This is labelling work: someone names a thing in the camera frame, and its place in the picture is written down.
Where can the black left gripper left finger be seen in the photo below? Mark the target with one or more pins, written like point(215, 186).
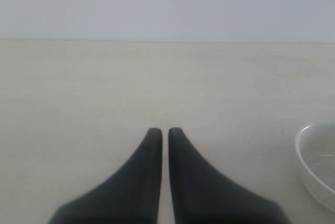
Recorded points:
point(131, 195)

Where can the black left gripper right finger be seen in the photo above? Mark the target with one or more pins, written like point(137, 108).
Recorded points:
point(201, 194)

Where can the white ceramic bowl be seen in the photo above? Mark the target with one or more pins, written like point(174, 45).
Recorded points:
point(314, 148)

